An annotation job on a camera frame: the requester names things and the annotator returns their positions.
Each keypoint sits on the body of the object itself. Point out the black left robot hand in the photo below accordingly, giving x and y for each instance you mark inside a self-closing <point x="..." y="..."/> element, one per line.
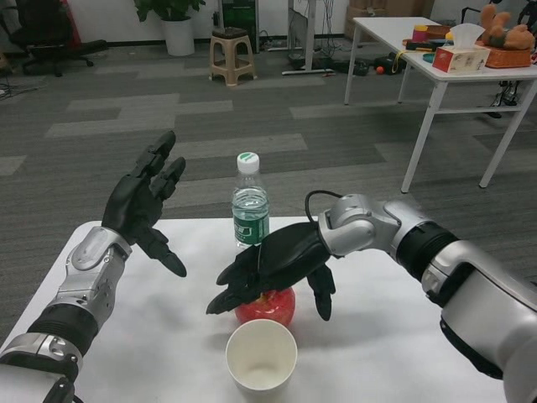
<point x="134" y="201"/>

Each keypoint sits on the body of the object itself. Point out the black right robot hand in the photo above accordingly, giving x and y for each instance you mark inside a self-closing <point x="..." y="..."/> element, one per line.
<point x="285" y="252"/>

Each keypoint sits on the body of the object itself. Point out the red apple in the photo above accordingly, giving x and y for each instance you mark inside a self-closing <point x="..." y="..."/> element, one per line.
<point x="277" y="308"/>

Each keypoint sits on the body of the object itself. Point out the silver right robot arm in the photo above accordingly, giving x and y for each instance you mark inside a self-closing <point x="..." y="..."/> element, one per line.
<point x="461" y="277"/>

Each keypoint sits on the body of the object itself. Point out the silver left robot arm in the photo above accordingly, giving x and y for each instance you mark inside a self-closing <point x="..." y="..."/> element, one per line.
<point x="88" y="277"/>

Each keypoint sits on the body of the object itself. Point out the clear water bottle green label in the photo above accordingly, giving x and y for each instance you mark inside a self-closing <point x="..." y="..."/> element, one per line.
<point x="250" y="210"/>

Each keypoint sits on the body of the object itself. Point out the white paper cup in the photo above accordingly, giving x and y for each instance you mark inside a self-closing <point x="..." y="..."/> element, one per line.
<point x="260" y="357"/>

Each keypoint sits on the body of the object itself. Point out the potted plant white pot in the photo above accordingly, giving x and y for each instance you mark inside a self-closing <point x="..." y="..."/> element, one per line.
<point x="178" y="33"/>

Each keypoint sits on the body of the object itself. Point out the beige plastic stool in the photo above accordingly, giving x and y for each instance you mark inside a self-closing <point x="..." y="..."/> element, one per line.
<point x="230" y="35"/>

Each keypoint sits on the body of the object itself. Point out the black office chair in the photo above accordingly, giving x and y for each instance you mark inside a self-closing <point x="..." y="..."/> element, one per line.
<point x="42" y="29"/>

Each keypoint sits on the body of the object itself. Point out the small orange ball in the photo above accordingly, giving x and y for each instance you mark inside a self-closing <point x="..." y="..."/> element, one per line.
<point x="379" y="70"/>

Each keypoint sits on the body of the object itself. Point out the black and green cabinet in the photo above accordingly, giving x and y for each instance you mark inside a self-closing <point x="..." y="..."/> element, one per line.
<point x="239" y="17"/>

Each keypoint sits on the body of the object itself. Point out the black and yellow tool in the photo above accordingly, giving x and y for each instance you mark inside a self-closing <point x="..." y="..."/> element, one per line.
<point x="390" y="63"/>

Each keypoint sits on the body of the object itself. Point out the white standing desk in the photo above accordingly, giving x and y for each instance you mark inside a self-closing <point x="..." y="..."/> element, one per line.
<point x="309" y="33"/>

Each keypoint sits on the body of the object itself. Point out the teal plate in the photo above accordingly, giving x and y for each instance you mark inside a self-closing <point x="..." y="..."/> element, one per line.
<point x="429" y="58"/>

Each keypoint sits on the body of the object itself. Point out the white metal-legged table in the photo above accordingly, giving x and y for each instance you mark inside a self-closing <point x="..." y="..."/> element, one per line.
<point x="390" y="33"/>

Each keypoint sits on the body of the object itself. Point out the yellow and pink cup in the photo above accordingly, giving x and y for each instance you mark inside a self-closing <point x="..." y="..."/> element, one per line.
<point x="420" y="33"/>

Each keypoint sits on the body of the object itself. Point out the red and cream tissue box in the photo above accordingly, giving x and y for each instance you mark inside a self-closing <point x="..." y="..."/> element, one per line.
<point x="459" y="59"/>

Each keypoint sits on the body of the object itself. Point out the brown cardboard boxes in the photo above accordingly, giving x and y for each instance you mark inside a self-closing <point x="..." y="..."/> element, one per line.
<point x="377" y="8"/>

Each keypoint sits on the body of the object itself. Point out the orange basket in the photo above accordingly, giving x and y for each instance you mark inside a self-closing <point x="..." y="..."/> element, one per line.
<point x="505" y="59"/>

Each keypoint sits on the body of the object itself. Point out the brown teddy bear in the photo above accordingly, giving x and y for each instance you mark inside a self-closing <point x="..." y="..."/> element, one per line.
<point x="512" y="35"/>

